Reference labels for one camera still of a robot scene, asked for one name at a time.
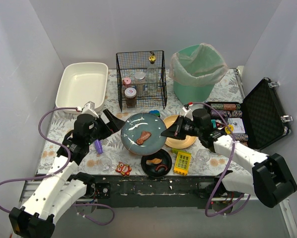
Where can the dark red sausage piece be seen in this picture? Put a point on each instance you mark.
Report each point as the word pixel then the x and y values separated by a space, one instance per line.
pixel 161 166

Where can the yellow big blind button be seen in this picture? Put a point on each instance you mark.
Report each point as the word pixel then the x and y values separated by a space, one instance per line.
pixel 229 129

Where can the brown meat slice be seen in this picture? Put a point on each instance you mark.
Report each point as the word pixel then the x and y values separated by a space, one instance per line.
pixel 145 135

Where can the small black plate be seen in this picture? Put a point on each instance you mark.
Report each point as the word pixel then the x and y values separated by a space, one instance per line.
pixel 157 165

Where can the yellow plate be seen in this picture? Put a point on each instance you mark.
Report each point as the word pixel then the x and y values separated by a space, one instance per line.
pixel 174 143

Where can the green trash bin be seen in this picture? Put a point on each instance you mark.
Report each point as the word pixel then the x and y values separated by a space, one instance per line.
pixel 188 94

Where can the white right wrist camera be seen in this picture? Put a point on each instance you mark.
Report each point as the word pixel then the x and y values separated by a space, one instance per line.
pixel 188 112

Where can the clear glass cup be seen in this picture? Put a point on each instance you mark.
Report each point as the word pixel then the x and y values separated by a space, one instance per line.
pixel 105 164
pixel 203 155

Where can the brown sauce jar white lid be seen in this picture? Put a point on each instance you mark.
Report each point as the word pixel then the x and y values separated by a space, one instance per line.
pixel 130 96

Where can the black wire basket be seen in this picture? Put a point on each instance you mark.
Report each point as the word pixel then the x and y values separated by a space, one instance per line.
pixel 127 63

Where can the silver lid pepper jar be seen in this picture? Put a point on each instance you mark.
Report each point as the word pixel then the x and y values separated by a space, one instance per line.
pixel 141 82

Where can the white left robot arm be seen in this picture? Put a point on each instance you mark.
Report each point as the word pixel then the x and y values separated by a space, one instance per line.
pixel 53 197

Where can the blue orange loose chips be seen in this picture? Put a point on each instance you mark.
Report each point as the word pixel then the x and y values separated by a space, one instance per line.
pixel 234 114

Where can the left clear glass cup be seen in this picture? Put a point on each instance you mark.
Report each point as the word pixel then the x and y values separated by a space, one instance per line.
pixel 105 164

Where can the black poker chip case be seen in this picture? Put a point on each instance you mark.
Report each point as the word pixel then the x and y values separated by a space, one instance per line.
pixel 263 116

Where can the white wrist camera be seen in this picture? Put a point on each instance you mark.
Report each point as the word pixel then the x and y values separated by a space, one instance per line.
pixel 188 112
pixel 89 108

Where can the white rectangular basin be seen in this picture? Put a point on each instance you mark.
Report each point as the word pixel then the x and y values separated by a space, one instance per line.
pixel 83 82

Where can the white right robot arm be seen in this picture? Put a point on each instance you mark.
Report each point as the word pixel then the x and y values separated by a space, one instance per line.
pixel 270 179

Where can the green blue toy block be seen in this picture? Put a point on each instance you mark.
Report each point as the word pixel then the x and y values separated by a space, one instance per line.
pixel 155 112

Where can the blue ceramic plate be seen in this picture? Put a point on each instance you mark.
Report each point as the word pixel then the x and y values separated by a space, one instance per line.
pixel 133 128

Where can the clear plastic bin liner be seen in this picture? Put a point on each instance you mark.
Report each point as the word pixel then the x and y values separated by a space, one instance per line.
pixel 199 65

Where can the pink lid toothpick jar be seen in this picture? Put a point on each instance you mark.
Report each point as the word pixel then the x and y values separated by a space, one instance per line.
pixel 127 82

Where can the green blue chip stack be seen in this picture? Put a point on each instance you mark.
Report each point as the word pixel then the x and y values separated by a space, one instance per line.
pixel 218 107

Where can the red chip stack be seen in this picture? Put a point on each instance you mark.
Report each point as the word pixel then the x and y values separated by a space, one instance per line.
pixel 231 107

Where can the red owl toy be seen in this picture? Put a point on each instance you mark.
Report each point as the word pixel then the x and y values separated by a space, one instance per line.
pixel 123 169

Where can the purple toy piece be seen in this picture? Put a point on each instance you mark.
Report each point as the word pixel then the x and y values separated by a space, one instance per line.
pixel 98 147

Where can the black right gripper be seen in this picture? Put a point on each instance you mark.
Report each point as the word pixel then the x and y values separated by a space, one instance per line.
pixel 181 127

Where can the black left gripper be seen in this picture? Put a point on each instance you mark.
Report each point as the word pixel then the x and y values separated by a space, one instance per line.
pixel 105 123

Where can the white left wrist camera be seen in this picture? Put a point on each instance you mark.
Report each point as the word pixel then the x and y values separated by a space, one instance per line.
pixel 89 108

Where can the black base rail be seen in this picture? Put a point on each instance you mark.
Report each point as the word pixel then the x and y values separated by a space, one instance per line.
pixel 147 192

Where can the purple chip stack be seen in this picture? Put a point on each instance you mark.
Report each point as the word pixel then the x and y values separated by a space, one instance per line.
pixel 217 114

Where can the right clear glass cup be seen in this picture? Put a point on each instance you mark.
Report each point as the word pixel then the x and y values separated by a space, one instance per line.
pixel 203 155

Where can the clear glass bottle gold cap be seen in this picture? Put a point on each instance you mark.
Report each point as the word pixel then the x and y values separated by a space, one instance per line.
pixel 152 73

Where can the yellow green toy window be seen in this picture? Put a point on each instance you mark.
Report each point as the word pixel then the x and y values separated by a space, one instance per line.
pixel 182 162

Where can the deck of playing cards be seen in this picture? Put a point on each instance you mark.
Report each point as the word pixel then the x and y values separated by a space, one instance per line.
pixel 237 124

